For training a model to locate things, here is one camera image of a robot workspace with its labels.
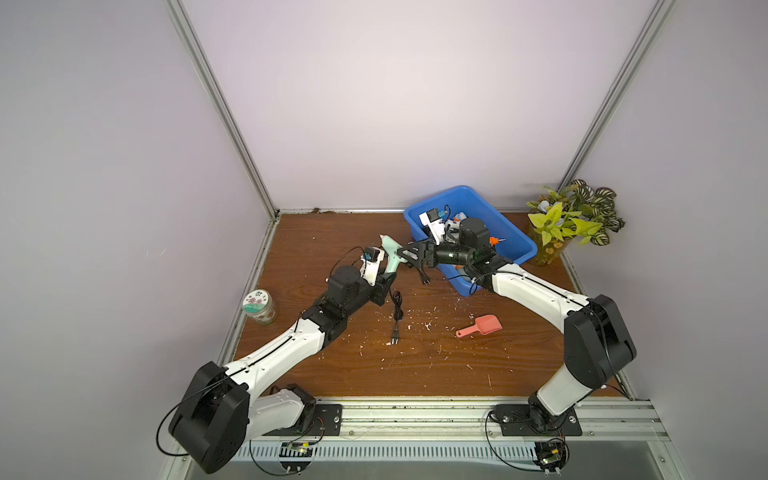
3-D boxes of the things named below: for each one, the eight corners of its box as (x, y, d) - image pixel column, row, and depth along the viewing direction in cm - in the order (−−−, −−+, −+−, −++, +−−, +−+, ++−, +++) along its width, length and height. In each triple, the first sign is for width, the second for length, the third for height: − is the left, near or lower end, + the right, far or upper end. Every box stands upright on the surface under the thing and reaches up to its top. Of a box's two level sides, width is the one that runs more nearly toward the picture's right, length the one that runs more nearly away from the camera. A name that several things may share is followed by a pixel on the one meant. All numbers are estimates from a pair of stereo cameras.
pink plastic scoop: (459, 341, 89) (460, 337, 86) (453, 326, 92) (454, 322, 89) (499, 330, 91) (502, 326, 88) (492, 316, 93) (495, 312, 91)
